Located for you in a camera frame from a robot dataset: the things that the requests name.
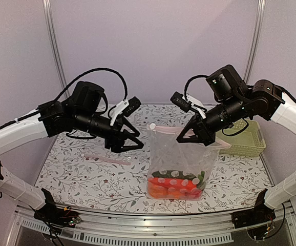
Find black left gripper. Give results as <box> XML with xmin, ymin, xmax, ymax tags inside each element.
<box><xmin>75</xmin><ymin>108</ymin><xmax>144</xmax><ymax>153</ymax></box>

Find clear zip top bag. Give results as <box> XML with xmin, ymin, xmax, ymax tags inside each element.
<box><xmin>147</xmin><ymin>124</ymin><xmax>231</xmax><ymax>200</ymax></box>

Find clear zip bag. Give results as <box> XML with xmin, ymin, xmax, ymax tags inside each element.
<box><xmin>147</xmin><ymin>124</ymin><xmax>231</xmax><ymax>200</ymax></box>
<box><xmin>80</xmin><ymin>145</ymin><xmax>132</xmax><ymax>166</ymax></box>

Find green cucumber toy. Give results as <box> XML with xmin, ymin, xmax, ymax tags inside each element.
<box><xmin>152</xmin><ymin>170</ymin><xmax>196</xmax><ymax>180</ymax></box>

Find red carrot toy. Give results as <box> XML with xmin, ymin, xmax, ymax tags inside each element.
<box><xmin>148</xmin><ymin>177</ymin><xmax>200</xmax><ymax>190</ymax></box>

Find green leafy vegetable toy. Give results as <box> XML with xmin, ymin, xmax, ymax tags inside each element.
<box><xmin>197</xmin><ymin>171</ymin><xmax>206</xmax><ymax>190</ymax></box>

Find orange tangerine front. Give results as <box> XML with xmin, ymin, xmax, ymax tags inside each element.
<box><xmin>147</xmin><ymin>186</ymin><xmax>168</xmax><ymax>199</ymax></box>

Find orange tangerine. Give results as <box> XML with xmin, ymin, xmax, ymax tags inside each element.
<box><xmin>147</xmin><ymin>186</ymin><xmax>168</xmax><ymax>199</ymax></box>
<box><xmin>167</xmin><ymin>188</ymin><xmax>187</xmax><ymax>199</ymax></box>

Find red strawberry toy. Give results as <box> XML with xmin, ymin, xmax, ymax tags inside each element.
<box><xmin>185</xmin><ymin>190</ymin><xmax>203</xmax><ymax>200</ymax></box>

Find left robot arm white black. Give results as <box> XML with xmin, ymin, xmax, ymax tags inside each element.
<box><xmin>0</xmin><ymin>81</ymin><xmax>143</xmax><ymax>222</ymax></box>

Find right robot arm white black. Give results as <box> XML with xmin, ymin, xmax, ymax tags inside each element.
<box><xmin>171</xmin><ymin>65</ymin><xmax>296</xmax><ymax>146</ymax></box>

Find beige perforated plastic basket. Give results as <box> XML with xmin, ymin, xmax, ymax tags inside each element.
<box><xmin>216</xmin><ymin>119</ymin><xmax>266</xmax><ymax>157</ymax></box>

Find floral pattern table mat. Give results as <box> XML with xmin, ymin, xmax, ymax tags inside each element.
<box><xmin>34</xmin><ymin>104</ymin><xmax>274</xmax><ymax>214</ymax></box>

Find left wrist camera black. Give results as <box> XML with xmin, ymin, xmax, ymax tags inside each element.
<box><xmin>108</xmin><ymin>96</ymin><xmax>141</xmax><ymax>126</ymax></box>

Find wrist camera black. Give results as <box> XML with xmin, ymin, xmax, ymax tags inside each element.
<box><xmin>170</xmin><ymin>91</ymin><xmax>207</xmax><ymax>118</ymax></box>
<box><xmin>108</xmin><ymin>96</ymin><xmax>141</xmax><ymax>126</ymax></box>

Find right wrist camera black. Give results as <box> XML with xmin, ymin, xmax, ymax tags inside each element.
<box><xmin>170</xmin><ymin>91</ymin><xmax>207</xmax><ymax>118</ymax></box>

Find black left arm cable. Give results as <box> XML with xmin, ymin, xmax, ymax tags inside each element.
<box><xmin>53</xmin><ymin>67</ymin><xmax>128</xmax><ymax>103</ymax></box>

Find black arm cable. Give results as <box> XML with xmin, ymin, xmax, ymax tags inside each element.
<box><xmin>53</xmin><ymin>67</ymin><xmax>128</xmax><ymax>103</ymax></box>
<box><xmin>183</xmin><ymin>74</ymin><xmax>210</xmax><ymax>97</ymax></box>

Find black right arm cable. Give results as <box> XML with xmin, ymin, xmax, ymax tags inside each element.
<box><xmin>183</xmin><ymin>74</ymin><xmax>210</xmax><ymax>97</ymax></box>

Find right aluminium frame post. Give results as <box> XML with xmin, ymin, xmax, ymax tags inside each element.
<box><xmin>244</xmin><ymin>0</ymin><xmax>266</xmax><ymax>83</ymax></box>

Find aluminium frame post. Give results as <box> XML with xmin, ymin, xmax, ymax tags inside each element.
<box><xmin>43</xmin><ymin>0</ymin><xmax>66</xmax><ymax>89</ymax></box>
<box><xmin>244</xmin><ymin>0</ymin><xmax>266</xmax><ymax>83</ymax></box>

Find front aluminium rail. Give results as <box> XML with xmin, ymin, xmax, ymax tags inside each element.
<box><xmin>6</xmin><ymin>202</ymin><xmax>296</xmax><ymax>245</ymax></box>

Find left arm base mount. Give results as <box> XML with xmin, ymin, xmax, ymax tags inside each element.
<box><xmin>34</xmin><ymin>188</ymin><xmax>81</xmax><ymax>228</ymax></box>

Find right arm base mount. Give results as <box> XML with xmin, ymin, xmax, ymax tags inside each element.
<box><xmin>231</xmin><ymin>189</ymin><xmax>276</xmax><ymax>229</ymax></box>

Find left aluminium frame post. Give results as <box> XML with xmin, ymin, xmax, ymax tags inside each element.
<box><xmin>43</xmin><ymin>0</ymin><xmax>66</xmax><ymax>89</ymax></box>

